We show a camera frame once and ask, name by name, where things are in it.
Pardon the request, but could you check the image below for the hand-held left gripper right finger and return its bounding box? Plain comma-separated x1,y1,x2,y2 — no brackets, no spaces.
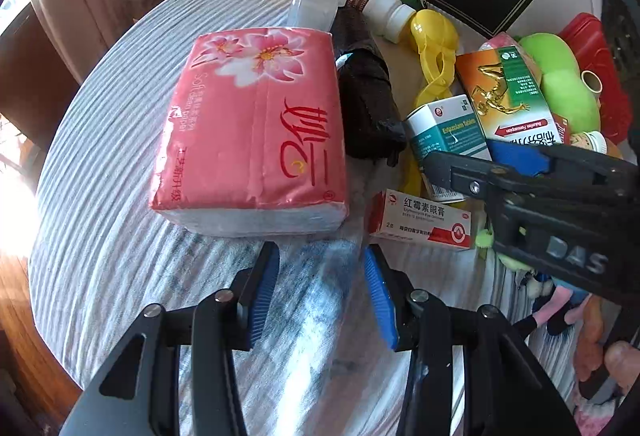
364,243,583,436

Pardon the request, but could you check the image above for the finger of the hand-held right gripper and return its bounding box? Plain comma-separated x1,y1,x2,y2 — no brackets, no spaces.
486,138,640,197
424,150,532,217

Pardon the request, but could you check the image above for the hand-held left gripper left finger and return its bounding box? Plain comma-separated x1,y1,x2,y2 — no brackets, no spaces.
60,241,281,436

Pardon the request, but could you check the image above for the teal white medicine box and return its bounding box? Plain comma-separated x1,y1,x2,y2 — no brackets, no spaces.
404,95,493,203

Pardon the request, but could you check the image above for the pink pig plush toy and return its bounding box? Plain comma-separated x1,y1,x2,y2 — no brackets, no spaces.
515,276,606,382

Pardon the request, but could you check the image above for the yellow plastic clip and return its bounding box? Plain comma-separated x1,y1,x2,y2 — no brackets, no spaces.
405,8,461,202

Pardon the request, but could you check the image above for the pink floral tissue pack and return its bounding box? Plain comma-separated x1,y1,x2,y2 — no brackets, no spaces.
149,27,349,237

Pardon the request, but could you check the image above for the person's right hand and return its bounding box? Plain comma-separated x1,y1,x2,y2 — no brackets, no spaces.
602,342,640,389

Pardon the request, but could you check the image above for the blue haired plush doll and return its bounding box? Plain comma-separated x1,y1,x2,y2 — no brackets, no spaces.
530,273,588,312

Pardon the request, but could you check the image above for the red white ointment box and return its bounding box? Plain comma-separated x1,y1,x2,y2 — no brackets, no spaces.
369,188,476,251

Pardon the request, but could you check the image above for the orange green medicine box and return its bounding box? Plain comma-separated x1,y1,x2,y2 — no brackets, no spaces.
455,47,568,147

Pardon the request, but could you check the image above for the yellow green fuzzy toy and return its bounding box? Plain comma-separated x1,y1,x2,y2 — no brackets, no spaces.
475,216,526,272

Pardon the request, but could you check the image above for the small white capped bottle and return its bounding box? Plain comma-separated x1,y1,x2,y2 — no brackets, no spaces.
570,131,608,157

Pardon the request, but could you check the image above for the green plush toy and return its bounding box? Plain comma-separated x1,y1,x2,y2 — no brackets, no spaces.
520,32,601,134

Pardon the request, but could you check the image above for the cream cylinder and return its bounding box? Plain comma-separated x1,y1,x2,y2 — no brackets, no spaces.
580,70,606,94

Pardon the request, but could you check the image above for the pink packet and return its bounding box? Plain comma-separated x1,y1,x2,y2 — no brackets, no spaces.
479,32,523,54

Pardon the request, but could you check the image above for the red toy suitcase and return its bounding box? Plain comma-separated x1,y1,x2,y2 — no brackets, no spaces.
557,12,633,142

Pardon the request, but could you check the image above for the white bottle brown label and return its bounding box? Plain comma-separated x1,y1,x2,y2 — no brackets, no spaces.
340,0,417,43

